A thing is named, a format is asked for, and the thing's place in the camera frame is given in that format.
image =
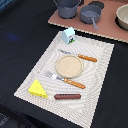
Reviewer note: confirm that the grey cooking pot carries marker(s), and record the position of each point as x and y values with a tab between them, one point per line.
67	8

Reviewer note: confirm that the yellow cheese wedge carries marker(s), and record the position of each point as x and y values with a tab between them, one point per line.
37	90

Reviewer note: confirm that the woven beige placemat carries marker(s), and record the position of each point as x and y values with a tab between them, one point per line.
78	111

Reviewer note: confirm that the light blue milk carton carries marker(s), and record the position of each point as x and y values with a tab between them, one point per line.
68	35

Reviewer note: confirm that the brown sausage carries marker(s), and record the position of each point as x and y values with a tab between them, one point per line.
67	96

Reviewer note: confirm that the wooden handled knife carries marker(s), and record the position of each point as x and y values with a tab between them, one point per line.
80	56

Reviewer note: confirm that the grey frying pan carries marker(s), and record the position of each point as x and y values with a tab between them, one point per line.
90	14

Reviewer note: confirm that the round wooden plate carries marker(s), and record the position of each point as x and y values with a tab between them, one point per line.
69	66

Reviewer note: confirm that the brown wooden tray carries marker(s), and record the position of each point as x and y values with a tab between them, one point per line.
107	26

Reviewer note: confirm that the cream bowl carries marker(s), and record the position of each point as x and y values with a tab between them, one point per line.
122	15

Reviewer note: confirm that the wooden handled fork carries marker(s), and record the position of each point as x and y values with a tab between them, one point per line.
66	80

